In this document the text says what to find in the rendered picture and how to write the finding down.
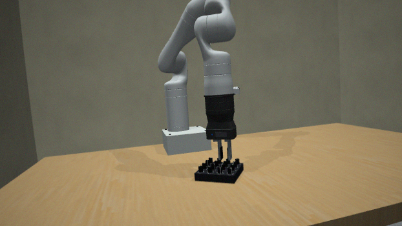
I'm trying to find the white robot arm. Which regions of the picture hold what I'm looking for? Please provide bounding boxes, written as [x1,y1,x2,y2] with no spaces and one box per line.
[158,0,236,132]

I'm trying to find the black knob box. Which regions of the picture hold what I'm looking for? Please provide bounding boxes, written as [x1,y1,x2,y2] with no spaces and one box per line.
[195,158,244,183]

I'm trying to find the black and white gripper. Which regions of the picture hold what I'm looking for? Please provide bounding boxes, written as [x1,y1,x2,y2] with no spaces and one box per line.
[204,74,240,161]

